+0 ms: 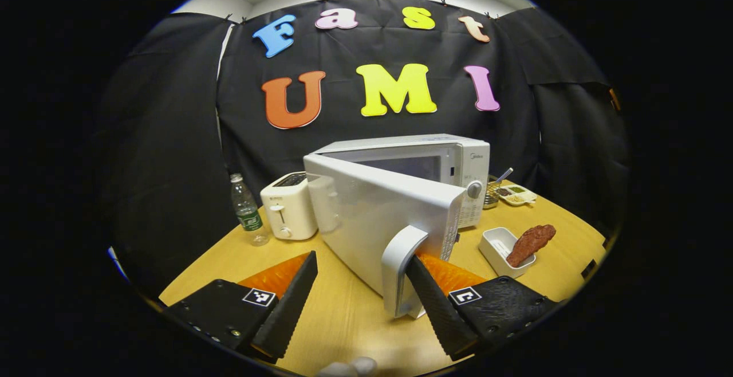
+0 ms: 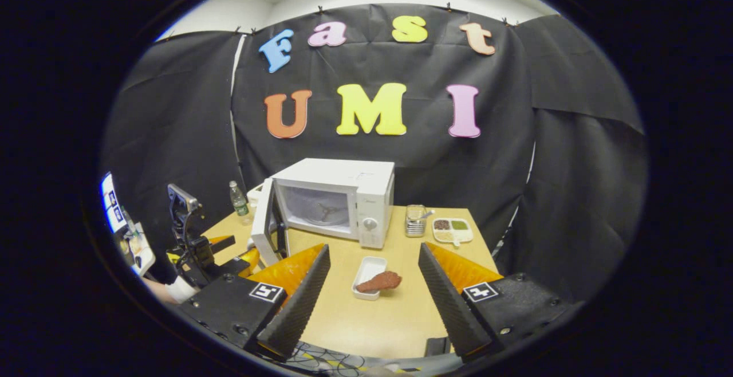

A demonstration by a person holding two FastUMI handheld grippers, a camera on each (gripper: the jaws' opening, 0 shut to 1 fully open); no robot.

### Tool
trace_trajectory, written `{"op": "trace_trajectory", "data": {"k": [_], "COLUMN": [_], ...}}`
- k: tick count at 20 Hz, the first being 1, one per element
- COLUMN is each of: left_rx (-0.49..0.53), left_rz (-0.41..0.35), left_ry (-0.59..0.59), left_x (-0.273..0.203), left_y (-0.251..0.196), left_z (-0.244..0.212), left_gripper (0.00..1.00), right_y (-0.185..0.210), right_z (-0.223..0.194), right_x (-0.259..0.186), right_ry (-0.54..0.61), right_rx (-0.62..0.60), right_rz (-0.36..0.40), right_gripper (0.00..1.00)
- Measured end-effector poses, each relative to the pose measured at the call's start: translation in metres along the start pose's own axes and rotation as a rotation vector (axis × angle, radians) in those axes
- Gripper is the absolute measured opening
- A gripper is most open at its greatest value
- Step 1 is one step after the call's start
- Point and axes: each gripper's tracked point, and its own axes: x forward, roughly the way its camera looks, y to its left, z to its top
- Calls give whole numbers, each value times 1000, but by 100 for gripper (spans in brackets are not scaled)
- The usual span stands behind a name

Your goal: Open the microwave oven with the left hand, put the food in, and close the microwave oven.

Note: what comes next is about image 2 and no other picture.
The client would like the metal mesh basket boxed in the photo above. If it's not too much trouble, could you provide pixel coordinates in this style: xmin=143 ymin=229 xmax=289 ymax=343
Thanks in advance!
xmin=405 ymin=205 xmax=427 ymax=238

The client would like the white microwave oven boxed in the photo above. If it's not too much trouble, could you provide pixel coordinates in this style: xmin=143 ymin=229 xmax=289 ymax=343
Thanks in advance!
xmin=250 ymin=158 xmax=396 ymax=268

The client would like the brown meat piece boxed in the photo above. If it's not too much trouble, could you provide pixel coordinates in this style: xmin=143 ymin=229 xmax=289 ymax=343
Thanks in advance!
xmin=356 ymin=271 xmax=403 ymax=293

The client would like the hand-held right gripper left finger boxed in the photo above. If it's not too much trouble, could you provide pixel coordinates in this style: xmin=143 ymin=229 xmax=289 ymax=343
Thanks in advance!
xmin=178 ymin=244 xmax=332 ymax=362

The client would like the white rectangular tray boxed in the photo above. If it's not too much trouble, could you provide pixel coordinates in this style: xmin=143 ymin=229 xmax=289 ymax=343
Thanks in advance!
xmin=351 ymin=256 xmax=388 ymax=301

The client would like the white toaster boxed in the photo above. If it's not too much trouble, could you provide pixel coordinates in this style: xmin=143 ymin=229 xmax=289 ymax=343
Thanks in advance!
xmin=247 ymin=182 xmax=273 ymax=206

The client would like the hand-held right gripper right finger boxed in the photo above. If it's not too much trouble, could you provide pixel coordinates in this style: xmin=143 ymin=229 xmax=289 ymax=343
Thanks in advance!
xmin=418 ymin=242 xmax=586 ymax=363

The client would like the clear plastic water bottle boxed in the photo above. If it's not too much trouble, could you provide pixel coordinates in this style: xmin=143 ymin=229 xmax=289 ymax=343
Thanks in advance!
xmin=229 ymin=180 xmax=250 ymax=218

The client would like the white divided snack dish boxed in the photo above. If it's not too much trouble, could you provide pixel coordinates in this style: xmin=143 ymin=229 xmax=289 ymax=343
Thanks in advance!
xmin=431 ymin=217 xmax=474 ymax=248

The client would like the white panel with blue labels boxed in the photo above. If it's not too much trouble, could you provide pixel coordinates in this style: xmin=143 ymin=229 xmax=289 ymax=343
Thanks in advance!
xmin=100 ymin=171 xmax=156 ymax=277

